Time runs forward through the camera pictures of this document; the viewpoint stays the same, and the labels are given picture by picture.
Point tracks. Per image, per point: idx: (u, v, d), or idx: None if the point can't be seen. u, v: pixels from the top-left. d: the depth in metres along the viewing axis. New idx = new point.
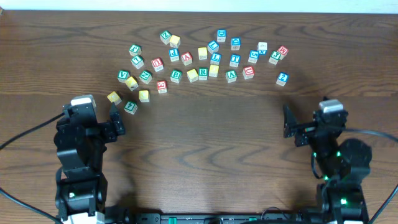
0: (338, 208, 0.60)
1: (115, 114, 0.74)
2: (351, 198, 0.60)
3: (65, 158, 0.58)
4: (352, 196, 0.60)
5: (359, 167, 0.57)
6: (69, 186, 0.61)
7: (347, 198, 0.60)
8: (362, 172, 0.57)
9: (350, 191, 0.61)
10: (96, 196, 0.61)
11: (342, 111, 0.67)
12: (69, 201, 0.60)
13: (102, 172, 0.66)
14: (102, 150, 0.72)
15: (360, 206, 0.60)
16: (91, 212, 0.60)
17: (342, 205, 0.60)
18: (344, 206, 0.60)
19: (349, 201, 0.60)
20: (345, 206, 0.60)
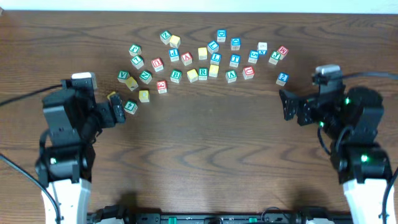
0: (359, 166, 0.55)
1: (116, 97, 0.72)
2: (372, 155, 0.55)
3: (51, 117, 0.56)
4: (374, 153, 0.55)
5: (367, 109, 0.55)
6: (51, 152, 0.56)
7: (369, 155, 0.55)
8: (372, 113, 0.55)
9: (369, 149, 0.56)
10: (81, 163, 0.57)
11: (339, 71, 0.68)
12: (50, 167, 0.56)
13: (89, 140, 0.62)
14: (97, 126, 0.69)
15: (382, 165, 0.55)
16: (75, 179, 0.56)
17: (364, 162, 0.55)
18: (365, 164, 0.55)
19: (370, 158, 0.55)
20: (366, 163, 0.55)
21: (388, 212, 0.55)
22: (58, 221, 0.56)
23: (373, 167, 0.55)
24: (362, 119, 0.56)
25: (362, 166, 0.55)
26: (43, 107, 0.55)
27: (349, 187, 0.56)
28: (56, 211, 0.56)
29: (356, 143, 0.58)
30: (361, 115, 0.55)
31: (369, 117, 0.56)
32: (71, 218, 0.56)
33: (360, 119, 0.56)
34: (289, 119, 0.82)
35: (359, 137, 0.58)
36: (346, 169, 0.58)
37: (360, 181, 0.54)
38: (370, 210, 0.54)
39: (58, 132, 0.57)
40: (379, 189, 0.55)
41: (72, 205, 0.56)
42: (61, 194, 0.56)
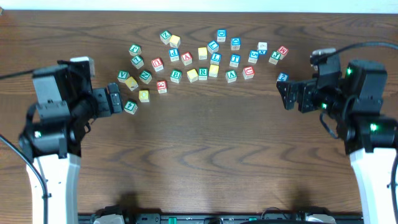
0: (367, 135, 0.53)
1: (114, 84, 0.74)
2: (381, 124, 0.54)
3: (39, 86, 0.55)
4: (383, 121, 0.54)
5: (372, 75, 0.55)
6: (37, 124, 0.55)
7: (377, 123, 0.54)
8: (375, 77, 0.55)
9: (376, 117, 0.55)
10: (68, 135, 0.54)
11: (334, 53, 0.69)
12: (34, 141, 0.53)
13: (79, 116, 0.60)
14: (91, 107, 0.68)
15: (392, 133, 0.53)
16: (63, 154, 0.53)
17: (372, 130, 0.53)
18: (374, 133, 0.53)
19: (380, 126, 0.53)
20: (375, 132, 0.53)
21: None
22: (45, 199, 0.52)
23: (382, 135, 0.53)
24: (366, 84, 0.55)
25: (372, 135, 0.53)
26: (32, 76, 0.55)
27: (357, 156, 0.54)
28: (42, 188, 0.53)
29: (363, 113, 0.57)
30: (365, 79, 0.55)
31: (373, 81, 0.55)
32: (58, 195, 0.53)
33: (364, 86, 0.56)
34: (289, 108, 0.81)
35: (365, 106, 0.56)
36: (353, 139, 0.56)
37: (369, 150, 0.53)
38: (379, 179, 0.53)
39: (46, 104, 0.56)
40: (388, 159, 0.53)
41: (60, 181, 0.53)
42: (48, 170, 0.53)
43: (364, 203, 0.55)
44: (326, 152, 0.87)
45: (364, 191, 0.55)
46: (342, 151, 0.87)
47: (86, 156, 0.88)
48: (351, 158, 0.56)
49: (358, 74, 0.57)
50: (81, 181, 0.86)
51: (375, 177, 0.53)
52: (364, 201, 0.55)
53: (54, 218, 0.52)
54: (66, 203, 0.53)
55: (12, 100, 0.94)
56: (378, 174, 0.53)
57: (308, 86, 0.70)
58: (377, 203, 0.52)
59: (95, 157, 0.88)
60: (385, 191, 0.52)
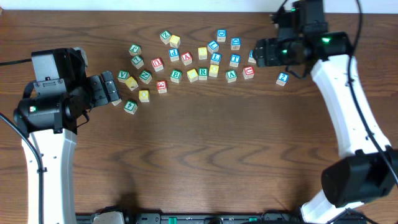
0: (322, 46, 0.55)
1: (109, 73, 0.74)
2: (331, 37, 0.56)
3: (39, 65, 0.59)
4: (332, 34, 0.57)
5: (312, 0, 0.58)
6: (32, 99, 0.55)
7: (328, 36, 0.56)
8: (316, 3, 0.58)
9: (326, 33, 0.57)
10: (63, 111, 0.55)
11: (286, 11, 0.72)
12: (29, 116, 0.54)
13: (76, 95, 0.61)
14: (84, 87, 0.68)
15: (342, 43, 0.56)
16: (58, 129, 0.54)
17: (325, 43, 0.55)
18: (326, 44, 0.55)
19: (331, 38, 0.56)
20: (328, 43, 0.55)
21: (354, 79, 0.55)
22: (40, 173, 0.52)
23: (334, 46, 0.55)
24: (309, 10, 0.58)
25: (325, 46, 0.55)
26: (32, 55, 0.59)
27: (316, 70, 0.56)
28: (37, 162, 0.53)
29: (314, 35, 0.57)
30: (306, 7, 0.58)
31: (314, 5, 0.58)
32: (53, 170, 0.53)
33: (308, 12, 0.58)
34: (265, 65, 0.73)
35: (316, 28, 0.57)
36: (310, 60, 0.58)
37: (325, 59, 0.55)
38: (339, 82, 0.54)
39: (43, 82, 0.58)
40: (342, 61, 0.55)
41: (55, 156, 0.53)
42: (43, 144, 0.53)
43: (332, 114, 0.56)
44: (326, 152, 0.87)
45: (330, 101, 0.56)
46: None
47: (86, 156, 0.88)
48: (312, 75, 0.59)
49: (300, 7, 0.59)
50: (81, 180, 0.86)
51: (335, 82, 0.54)
52: (330, 104, 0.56)
53: (50, 193, 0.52)
54: (61, 178, 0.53)
55: (12, 100, 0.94)
56: (337, 79, 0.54)
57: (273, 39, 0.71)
58: (342, 105, 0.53)
59: (95, 156, 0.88)
60: (346, 91, 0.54)
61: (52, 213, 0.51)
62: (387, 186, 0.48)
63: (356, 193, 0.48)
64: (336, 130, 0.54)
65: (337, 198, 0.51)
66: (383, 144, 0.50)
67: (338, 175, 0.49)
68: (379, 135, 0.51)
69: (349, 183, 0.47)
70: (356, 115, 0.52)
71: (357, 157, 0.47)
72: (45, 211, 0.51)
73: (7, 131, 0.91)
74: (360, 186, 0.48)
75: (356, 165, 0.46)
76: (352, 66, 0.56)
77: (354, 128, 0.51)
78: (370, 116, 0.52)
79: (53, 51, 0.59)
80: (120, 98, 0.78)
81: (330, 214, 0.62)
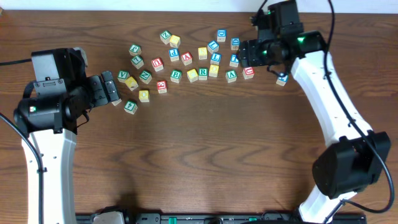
0: (298, 48, 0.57)
1: (108, 73, 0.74)
2: (306, 35, 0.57)
3: (38, 65, 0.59)
4: (309, 33, 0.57)
5: (286, 5, 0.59)
6: (31, 99, 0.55)
7: (304, 35, 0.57)
8: (289, 7, 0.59)
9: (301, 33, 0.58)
10: (63, 111, 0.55)
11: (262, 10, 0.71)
12: (29, 116, 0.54)
13: (76, 95, 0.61)
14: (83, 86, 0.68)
15: (317, 41, 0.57)
16: (58, 129, 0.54)
17: (301, 43, 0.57)
18: (302, 44, 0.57)
19: (306, 38, 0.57)
20: (303, 43, 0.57)
21: (331, 70, 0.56)
22: (41, 173, 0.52)
23: (310, 46, 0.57)
24: (283, 14, 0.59)
25: (301, 46, 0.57)
26: (32, 55, 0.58)
27: (295, 67, 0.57)
28: (37, 162, 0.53)
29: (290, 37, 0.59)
30: (281, 10, 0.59)
31: (288, 9, 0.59)
32: (53, 170, 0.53)
33: (282, 16, 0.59)
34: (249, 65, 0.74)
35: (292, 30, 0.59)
36: (288, 59, 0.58)
37: (301, 56, 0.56)
38: (318, 76, 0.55)
39: (43, 82, 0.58)
40: (319, 58, 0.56)
41: (55, 156, 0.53)
42: (43, 144, 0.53)
43: (314, 107, 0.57)
44: None
45: (311, 94, 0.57)
46: None
47: (86, 156, 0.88)
48: (291, 74, 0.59)
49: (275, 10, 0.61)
50: (81, 180, 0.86)
51: (314, 76, 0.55)
52: (311, 98, 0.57)
53: (50, 193, 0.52)
54: (61, 178, 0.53)
55: (12, 100, 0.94)
56: (315, 73, 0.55)
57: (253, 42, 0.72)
58: (323, 97, 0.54)
59: (95, 156, 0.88)
60: (324, 84, 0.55)
61: (52, 212, 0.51)
62: (374, 169, 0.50)
63: (345, 179, 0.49)
64: (319, 119, 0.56)
65: (329, 188, 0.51)
66: (365, 129, 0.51)
67: (328, 165, 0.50)
68: (360, 121, 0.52)
69: (338, 169, 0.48)
70: (336, 104, 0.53)
71: (343, 142, 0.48)
72: (45, 211, 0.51)
73: (7, 131, 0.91)
74: (349, 172, 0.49)
75: (342, 151, 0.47)
76: (328, 60, 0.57)
77: (336, 117, 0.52)
78: (350, 103, 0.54)
79: (53, 51, 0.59)
80: (119, 98, 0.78)
81: (326, 208, 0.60)
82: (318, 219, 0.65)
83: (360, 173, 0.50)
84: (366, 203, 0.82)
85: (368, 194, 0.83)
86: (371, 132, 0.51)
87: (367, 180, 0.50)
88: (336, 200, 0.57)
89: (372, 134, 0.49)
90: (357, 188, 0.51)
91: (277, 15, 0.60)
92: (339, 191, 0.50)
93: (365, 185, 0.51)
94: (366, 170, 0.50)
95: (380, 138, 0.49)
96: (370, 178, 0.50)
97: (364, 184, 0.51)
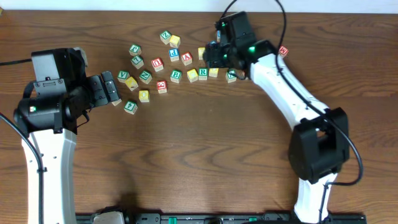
0: (253, 56, 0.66)
1: (108, 73, 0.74)
2: (257, 45, 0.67)
3: (39, 65, 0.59)
4: (259, 43, 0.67)
5: (238, 20, 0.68)
6: (31, 99, 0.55)
7: (255, 45, 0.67)
8: (240, 20, 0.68)
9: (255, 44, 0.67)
10: (63, 111, 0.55)
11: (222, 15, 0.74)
12: (28, 116, 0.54)
13: (76, 95, 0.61)
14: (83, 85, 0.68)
15: (267, 47, 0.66)
16: (58, 129, 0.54)
17: (254, 51, 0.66)
18: (255, 53, 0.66)
19: (257, 48, 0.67)
20: (257, 52, 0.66)
21: (283, 66, 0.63)
22: (40, 173, 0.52)
23: (262, 53, 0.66)
24: (237, 27, 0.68)
25: (255, 55, 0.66)
26: (32, 55, 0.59)
27: (253, 73, 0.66)
28: (37, 162, 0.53)
29: (244, 48, 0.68)
30: (234, 24, 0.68)
31: (240, 22, 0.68)
32: (53, 170, 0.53)
33: (236, 28, 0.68)
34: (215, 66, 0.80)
35: (245, 42, 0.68)
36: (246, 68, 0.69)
37: (254, 62, 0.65)
38: (272, 73, 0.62)
39: (43, 82, 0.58)
40: (270, 59, 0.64)
41: (55, 156, 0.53)
42: (43, 143, 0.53)
43: (277, 102, 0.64)
44: None
45: (270, 91, 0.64)
46: None
47: (86, 155, 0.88)
48: (252, 79, 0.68)
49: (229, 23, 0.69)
50: (81, 181, 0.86)
51: (268, 74, 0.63)
52: (272, 95, 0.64)
53: (50, 193, 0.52)
54: (61, 178, 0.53)
55: (12, 99, 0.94)
56: (269, 72, 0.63)
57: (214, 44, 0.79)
58: (278, 90, 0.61)
59: (95, 156, 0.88)
60: (279, 79, 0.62)
61: (52, 213, 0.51)
62: (341, 143, 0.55)
63: (317, 158, 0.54)
64: (283, 111, 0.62)
65: (306, 171, 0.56)
66: (321, 108, 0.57)
67: (297, 149, 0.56)
68: (316, 101, 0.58)
69: (306, 149, 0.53)
70: (291, 93, 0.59)
71: (305, 124, 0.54)
72: (45, 211, 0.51)
73: (7, 130, 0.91)
74: (318, 150, 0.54)
75: (305, 131, 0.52)
76: (279, 59, 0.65)
77: (295, 104, 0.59)
78: (305, 90, 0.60)
79: (53, 51, 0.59)
80: (120, 98, 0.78)
81: (314, 201, 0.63)
82: (313, 219, 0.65)
83: (330, 150, 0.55)
84: (366, 202, 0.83)
85: (369, 194, 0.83)
86: (328, 109, 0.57)
87: (339, 156, 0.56)
88: (320, 186, 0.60)
89: (329, 111, 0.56)
90: (331, 166, 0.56)
91: (232, 28, 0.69)
92: (315, 172, 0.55)
93: (338, 160, 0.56)
94: (334, 146, 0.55)
95: (336, 114, 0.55)
96: (340, 154, 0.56)
97: (337, 160, 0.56)
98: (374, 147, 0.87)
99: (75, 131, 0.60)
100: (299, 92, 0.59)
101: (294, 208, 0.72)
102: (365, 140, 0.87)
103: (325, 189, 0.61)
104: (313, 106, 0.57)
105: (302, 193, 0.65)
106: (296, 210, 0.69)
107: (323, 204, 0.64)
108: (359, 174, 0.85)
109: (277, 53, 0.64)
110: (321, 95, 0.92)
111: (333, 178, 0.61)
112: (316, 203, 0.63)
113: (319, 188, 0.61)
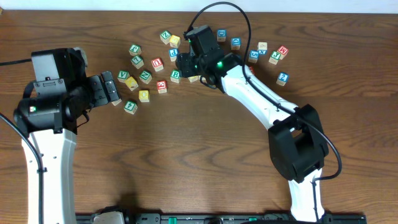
0: (221, 71, 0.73)
1: (108, 73, 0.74)
2: (224, 60, 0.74)
3: (39, 65, 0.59)
4: (225, 58, 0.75)
5: (201, 37, 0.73)
6: (32, 99, 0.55)
7: (222, 60, 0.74)
8: (204, 37, 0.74)
9: (222, 59, 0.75)
10: (63, 111, 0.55)
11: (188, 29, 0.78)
12: (28, 116, 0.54)
13: (76, 95, 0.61)
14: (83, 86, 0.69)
15: (233, 61, 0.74)
16: (58, 129, 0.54)
17: (221, 66, 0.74)
18: (222, 68, 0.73)
19: (224, 62, 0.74)
20: (224, 67, 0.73)
21: (250, 75, 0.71)
22: (40, 173, 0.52)
23: (229, 66, 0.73)
24: (201, 42, 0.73)
25: (222, 70, 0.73)
26: (32, 55, 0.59)
27: (226, 86, 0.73)
28: (37, 162, 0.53)
29: (212, 63, 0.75)
30: (198, 40, 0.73)
31: (204, 38, 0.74)
32: (53, 170, 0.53)
33: (201, 44, 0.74)
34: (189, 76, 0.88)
35: (212, 56, 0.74)
36: (217, 83, 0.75)
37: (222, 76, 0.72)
38: (241, 84, 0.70)
39: (43, 82, 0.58)
40: (238, 71, 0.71)
41: (55, 156, 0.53)
42: (43, 143, 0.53)
43: (251, 109, 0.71)
44: None
45: (244, 99, 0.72)
46: (342, 151, 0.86)
47: (86, 155, 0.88)
48: (227, 91, 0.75)
49: (193, 40, 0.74)
50: (81, 181, 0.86)
51: (239, 86, 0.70)
52: (246, 103, 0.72)
53: (50, 193, 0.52)
54: (61, 178, 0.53)
55: (11, 100, 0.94)
56: (239, 83, 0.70)
57: (185, 53, 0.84)
58: (249, 98, 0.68)
59: (95, 156, 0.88)
60: (248, 88, 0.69)
61: (52, 213, 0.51)
62: (316, 138, 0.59)
63: (296, 156, 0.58)
64: (257, 116, 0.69)
65: (290, 171, 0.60)
66: (291, 107, 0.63)
67: (277, 150, 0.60)
68: (285, 102, 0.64)
69: (283, 149, 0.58)
70: (260, 99, 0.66)
71: (277, 126, 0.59)
72: (45, 211, 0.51)
73: (6, 130, 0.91)
74: (295, 149, 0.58)
75: (278, 132, 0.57)
76: (246, 69, 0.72)
77: (266, 108, 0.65)
78: (273, 93, 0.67)
79: (53, 51, 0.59)
80: (120, 98, 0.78)
81: (307, 199, 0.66)
82: (312, 218, 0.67)
83: (308, 146, 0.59)
84: (366, 202, 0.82)
85: (369, 194, 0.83)
86: (296, 108, 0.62)
87: (318, 150, 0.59)
88: (308, 184, 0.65)
89: (299, 111, 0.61)
90: (313, 162, 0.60)
91: (198, 44, 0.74)
92: (299, 170, 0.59)
93: (318, 155, 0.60)
94: (311, 142, 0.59)
95: (305, 111, 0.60)
96: (318, 148, 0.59)
97: (318, 155, 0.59)
98: (374, 147, 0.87)
99: (75, 130, 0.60)
100: (268, 96, 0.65)
101: (291, 209, 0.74)
102: (365, 140, 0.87)
103: (313, 186, 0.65)
104: (283, 106, 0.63)
105: (295, 196, 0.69)
106: (293, 211, 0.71)
107: (316, 201, 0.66)
108: (359, 174, 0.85)
109: (242, 64, 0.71)
110: (321, 95, 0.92)
111: (318, 175, 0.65)
112: (309, 201, 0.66)
113: (308, 186, 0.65)
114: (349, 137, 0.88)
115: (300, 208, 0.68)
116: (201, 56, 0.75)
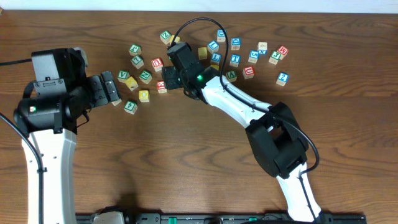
0: (200, 84, 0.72)
1: (108, 73, 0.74)
2: (203, 74, 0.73)
3: (39, 65, 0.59)
4: (204, 71, 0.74)
5: (181, 55, 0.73)
6: (31, 99, 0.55)
7: (201, 73, 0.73)
8: (183, 53, 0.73)
9: (202, 72, 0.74)
10: (63, 111, 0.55)
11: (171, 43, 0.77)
12: (28, 116, 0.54)
13: (76, 95, 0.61)
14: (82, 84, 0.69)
15: (212, 73, 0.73)
16: (58, 129, 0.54)
17: (201, 79, 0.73)
18: (203, 81, 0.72)
19: (204, 76, 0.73)
20: (204, 80, 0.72)
21: (227, 83, 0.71)
22: (41, 173, 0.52)
23: (208, 78, 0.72)
24: (181, 60, 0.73)
25: (202, 83, 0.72)
26: (32, 55, 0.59)
27: (206, 96, 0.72)
28: (37, 162, 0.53)
29: (193, 77, 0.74)
30: (178, 58, 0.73)
31: (183, 55, 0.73)
32: (53, 170, 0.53)
33: (181, 61, 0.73)
34: (173, 89, 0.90)
35: (192, 71, 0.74)
36: (200, 96, 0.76)
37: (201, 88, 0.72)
38: (219, 92, 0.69)
39: (43, 82, 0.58)
40: (215, 80, 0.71)
41: (55, 156, 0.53)
42: (43, 143, 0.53)
43: (231, 115, 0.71)
44: (326, 152, 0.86)
45: (224, 106, 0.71)
46: (342, 151, 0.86)
47: (86, 155, 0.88)
48: (208, 101, 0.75)
49: (173, 57, 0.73)
50: (81, 181, 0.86)
51: (217, 94, 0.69)
52: (226, 110, 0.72)
53: (49, 193, 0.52)
54: (61, 178, 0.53)
55: (11, 100, 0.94)
56: (217, 92, 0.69)
57: (168, 66, 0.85)
58: (228, 104, 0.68)
59: (95, 156, 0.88)
60: (226, 94, 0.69)
61: (52, 212, 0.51)
62: (294, 133, 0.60)
63: (276, 152, 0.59)
64: (237, 121, 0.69)
65: (273, 167, 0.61)
66: (266, 106, 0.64)
67: (257, 148, 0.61)
68: (260, 102, 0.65)
69: (263, 146, 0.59)
70: (236, 104, 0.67)
71: (254, 123, 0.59)
72: (45, 211, 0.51)
73: (6, 130, 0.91)
74: (275, 145, 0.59)
75: (256, 130, 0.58)
76: (223, 78, 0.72)
77: (242, 110, 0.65)
78: (249, 96, 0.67)
79: (53, 51, 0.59)
80: (120, 98, 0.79)
81: (299, 196, 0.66)
82: (309, 217, 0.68)
83: (286, 142, 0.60)
84: (366, 202, 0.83)
85: (369, 194, 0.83)
86: (270, 106, 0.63)
87: (296, 145, 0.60)
88: (295, 180, 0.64)
89: (273, 107, 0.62)
90: (294, 156, 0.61)
91: (177, 61, 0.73)
92: (280, 165, 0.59)
93: (298, 149, 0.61)
94: (289, 138, 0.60)
95: (279, 108, 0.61)
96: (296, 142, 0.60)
97: (296, 150, 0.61)
98: (374, 147, 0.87)
99: (75, 130, 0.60)
100: (244, 100, 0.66)
101: (289, 210, 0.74)
102: (365, 140, 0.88)
103: (301, 181, 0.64)
104: (258, 106, 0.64)
105: (286, 193, 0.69)
106: (290, 212, 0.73)
107: (309, 198, 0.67)
108: (359, 174, 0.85)
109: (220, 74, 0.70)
110: (321, 95, 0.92)
111: (304, 168, 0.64)
112: (301, 199, 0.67)
113: (296, 182, 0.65)
114: (349, 137, 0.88)
115: (297, 208, 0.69)
116: (181, 71, 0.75)
